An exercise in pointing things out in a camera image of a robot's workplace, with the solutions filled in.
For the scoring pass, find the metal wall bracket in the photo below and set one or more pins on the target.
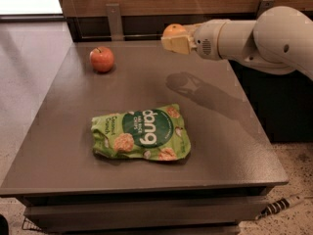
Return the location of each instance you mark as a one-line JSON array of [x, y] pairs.
[[263, 6], [115, 21]]

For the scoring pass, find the left metal wall bracket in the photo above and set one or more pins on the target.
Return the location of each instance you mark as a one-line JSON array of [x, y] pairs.
[[115, 21]]

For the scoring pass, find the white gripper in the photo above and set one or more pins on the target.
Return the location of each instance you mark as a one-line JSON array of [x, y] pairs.
[[205, 40]]

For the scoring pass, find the wire rack under table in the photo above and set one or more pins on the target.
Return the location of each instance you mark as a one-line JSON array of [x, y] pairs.
[[28, 225]]

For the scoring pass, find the right metal wall bracket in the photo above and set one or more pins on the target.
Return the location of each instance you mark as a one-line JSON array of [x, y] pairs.
[[263, 6]]

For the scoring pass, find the green rice chip bag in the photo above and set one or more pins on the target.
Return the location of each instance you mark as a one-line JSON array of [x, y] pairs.
[[155, 135]]

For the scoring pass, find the red apple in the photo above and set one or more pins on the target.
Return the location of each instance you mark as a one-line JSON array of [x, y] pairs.
[[101, 59]]

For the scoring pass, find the grey table with drawers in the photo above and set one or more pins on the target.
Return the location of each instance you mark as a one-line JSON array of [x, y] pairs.
[[66, 188]]

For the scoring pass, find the orange fruit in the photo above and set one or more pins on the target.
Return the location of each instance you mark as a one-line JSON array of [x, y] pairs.
[[174, 29]]

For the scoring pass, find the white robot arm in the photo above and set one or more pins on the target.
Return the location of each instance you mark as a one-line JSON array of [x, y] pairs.
[[279, 41]]

